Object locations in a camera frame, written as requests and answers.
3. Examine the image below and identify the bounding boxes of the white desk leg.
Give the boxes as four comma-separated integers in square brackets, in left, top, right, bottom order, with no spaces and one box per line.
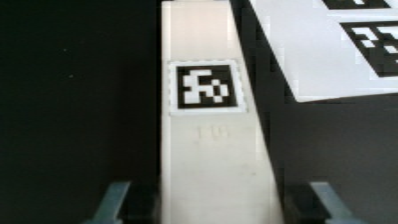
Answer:
[161,0,285,224]

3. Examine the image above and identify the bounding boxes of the fiducial marker base plate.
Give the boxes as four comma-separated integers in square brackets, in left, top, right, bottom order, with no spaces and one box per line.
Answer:
[249,0,398,102]

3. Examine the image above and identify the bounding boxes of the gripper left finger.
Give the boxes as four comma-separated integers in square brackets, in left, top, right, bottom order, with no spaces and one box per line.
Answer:
[82,180,161,224]

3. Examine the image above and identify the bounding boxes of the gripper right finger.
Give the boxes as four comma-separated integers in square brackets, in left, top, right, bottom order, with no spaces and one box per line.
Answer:
[281,181,363,224]

